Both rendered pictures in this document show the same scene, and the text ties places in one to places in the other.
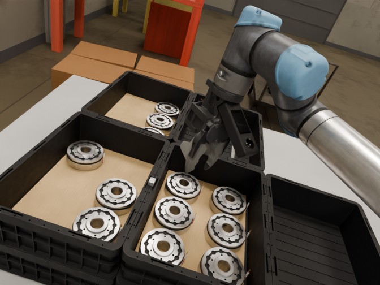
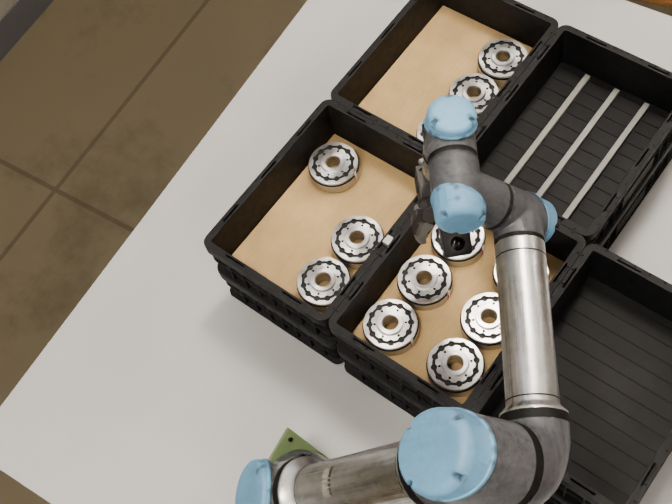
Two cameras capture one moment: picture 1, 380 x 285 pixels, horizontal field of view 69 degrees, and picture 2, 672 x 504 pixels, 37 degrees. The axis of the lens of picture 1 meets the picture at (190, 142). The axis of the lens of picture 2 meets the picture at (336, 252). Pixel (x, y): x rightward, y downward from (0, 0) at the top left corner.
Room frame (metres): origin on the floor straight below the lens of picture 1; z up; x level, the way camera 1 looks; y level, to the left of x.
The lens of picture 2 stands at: (-0.15, -0.55, 2.57)
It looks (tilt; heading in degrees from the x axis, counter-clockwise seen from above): 61 degrees down; 50
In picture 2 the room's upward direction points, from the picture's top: 16 degrees counter-clockwise
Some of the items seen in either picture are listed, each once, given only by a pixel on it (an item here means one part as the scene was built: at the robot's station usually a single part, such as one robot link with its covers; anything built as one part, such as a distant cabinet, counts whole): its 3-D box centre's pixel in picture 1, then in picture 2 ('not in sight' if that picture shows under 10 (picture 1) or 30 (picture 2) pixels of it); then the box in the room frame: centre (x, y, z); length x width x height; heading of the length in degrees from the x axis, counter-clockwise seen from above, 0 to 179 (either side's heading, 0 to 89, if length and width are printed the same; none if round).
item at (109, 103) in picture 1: (143, 113); (445, 77); (0.90, 0.20, 0.87); 0.40 x 0.30 x 0.11; 179
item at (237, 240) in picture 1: (227, 229); (488, 317); (0.49, -0.16, 0.86); 0.10 x 0.10 x 0.01
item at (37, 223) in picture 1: (93, 167); (326, 206); (0.50, 0.21, 0.92); 0.40 x 0.30 x 0.02; 179
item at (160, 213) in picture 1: (174, 211); (424, 279); (0.49, -0.02, 0.86); 0.10 x 0.10 x 0.01
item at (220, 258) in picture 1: (223, 266); (455, 363); (0.38, -0.16, 0.86); 0.05 x 0.05 x 0.01
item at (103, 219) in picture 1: (96, 223); (323, 279); (0.39, 0.14, 0.86); 0.05 x 0.05 x 0.01
